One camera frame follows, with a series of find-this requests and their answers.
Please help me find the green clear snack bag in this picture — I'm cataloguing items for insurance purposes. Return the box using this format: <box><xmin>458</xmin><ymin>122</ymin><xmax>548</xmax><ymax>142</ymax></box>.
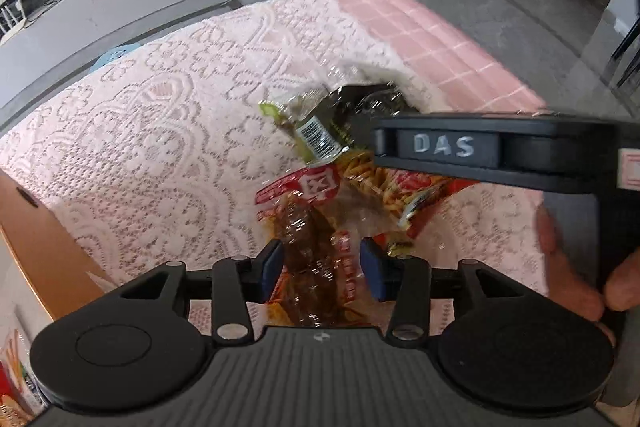
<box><xmin>259</xmin><ymin>82</ymin><xmax>418</xmax><ymax>165</ymax></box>

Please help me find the person's right hand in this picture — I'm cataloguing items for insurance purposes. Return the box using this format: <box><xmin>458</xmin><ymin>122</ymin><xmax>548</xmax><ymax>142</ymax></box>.
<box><xmin>535</xmin><ymin>205</ymin><xmax>640</xmax><ymax>345</ymax></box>

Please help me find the snack box with sticks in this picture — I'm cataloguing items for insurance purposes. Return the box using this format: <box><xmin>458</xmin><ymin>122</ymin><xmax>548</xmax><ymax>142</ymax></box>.
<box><xmin>1</xmin><ymin>326</ymin><xmax>48</xmax><ymax>424</ymax></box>

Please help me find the brown clear snack bag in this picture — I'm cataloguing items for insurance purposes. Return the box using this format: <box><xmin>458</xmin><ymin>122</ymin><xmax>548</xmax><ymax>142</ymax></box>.
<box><xmin>266</xmin><ymin>194</ymin><xmax>371</xmax><ymax>329</ymax></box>

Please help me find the pink checked tablecloth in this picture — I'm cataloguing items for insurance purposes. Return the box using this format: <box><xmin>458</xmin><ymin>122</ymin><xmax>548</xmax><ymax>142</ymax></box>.
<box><xmin>335</xmin><ymin>0</ymin><xmax>546</xmax><ymax>113</ymax></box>

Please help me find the light blue plastic stool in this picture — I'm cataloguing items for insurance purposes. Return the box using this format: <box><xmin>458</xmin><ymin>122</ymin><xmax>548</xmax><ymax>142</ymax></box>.
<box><xmin>89</xmin><ymin>42</ymin><xmax>141</xmax><ymax>72</ymax></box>

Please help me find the white wifi router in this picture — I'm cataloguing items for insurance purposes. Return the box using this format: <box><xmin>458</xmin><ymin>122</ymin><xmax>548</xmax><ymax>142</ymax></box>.
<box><xmin>0</xmin><ymin>0</ymin><xmax>27</xmax><ymax>44</ymax></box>

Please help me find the red shrimp stick snack bag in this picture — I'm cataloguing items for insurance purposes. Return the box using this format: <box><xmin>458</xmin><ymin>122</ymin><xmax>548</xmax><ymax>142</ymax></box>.
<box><xmin>255</xmin><ymin>150</ymin><xmax>474</xmax><ymax>261</ymax></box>

